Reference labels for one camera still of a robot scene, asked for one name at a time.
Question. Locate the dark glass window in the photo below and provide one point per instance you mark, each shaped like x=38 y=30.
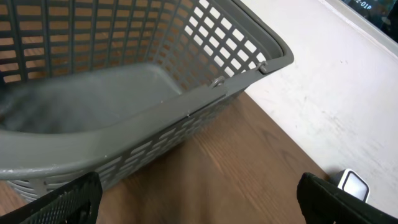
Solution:
x=381 y=13

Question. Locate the white barcode scanner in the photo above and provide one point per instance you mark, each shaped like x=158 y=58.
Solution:
x=350 y=182

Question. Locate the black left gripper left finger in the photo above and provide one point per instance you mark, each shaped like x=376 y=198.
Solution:
x=75 y=202

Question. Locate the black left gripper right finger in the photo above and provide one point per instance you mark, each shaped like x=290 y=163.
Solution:
x=322 y=202

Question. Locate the grey plastic shopping basket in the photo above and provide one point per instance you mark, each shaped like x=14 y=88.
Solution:
x=108 y=86

